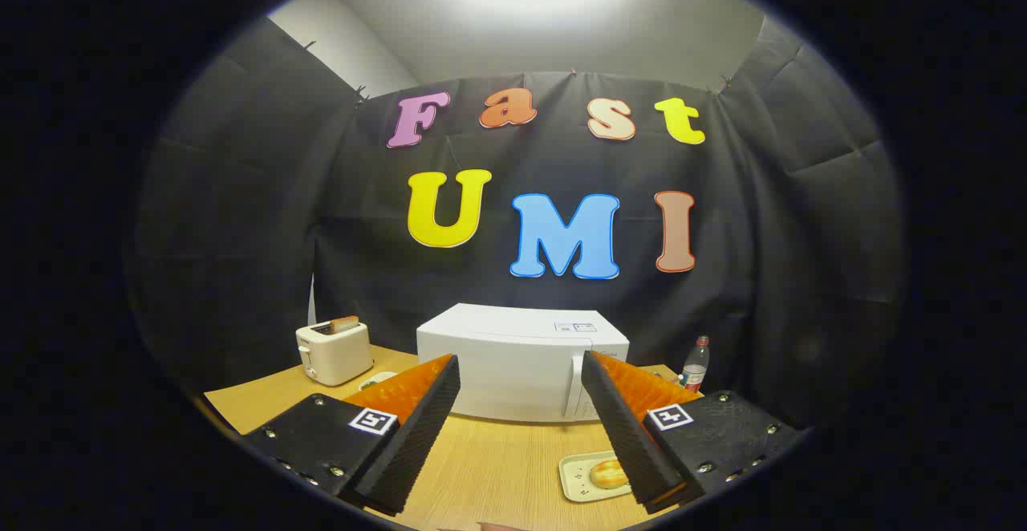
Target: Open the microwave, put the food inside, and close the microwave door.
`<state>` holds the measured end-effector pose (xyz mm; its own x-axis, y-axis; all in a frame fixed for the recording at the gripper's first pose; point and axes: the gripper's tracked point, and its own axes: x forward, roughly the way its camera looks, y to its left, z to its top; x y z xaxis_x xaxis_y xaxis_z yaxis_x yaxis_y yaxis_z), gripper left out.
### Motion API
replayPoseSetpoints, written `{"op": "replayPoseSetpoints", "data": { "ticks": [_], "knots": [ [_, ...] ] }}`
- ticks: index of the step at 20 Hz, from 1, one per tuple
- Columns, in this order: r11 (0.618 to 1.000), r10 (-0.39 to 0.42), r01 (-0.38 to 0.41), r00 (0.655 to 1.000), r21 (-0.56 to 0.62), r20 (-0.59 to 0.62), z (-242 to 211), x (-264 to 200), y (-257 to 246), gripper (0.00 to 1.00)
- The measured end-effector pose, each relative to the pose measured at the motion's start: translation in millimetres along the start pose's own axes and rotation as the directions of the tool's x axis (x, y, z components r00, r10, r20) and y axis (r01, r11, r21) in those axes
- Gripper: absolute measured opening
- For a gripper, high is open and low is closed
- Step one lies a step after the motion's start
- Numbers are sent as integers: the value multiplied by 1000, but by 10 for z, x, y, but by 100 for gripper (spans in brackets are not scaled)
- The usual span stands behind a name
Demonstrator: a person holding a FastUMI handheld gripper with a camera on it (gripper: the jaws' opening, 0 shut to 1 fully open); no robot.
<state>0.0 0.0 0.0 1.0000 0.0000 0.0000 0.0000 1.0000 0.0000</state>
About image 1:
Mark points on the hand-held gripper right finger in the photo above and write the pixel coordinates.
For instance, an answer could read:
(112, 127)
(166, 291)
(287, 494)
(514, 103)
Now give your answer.
(630, 443)

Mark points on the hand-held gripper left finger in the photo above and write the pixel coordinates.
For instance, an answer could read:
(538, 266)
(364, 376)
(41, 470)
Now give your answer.
(413, 443)

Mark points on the golden bread bun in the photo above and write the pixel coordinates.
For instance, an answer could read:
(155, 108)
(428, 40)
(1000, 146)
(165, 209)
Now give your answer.
(607, 475)

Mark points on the white microwave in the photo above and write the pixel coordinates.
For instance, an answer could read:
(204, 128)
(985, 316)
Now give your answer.
(513, 354)

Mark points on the cream rectangular tray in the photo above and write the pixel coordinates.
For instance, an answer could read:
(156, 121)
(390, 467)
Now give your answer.
(576, 479)

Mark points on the divided dish with beans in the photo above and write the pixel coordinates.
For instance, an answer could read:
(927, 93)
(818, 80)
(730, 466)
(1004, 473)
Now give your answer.
(377, 379)

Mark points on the clear bottle red label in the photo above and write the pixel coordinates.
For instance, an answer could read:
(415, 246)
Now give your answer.
(695, 374)

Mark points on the cream toaster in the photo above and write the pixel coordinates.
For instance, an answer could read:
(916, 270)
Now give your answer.
(337, 354)

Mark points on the brown toast slice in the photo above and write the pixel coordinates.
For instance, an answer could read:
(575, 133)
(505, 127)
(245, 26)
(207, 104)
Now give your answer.
(341, 324)

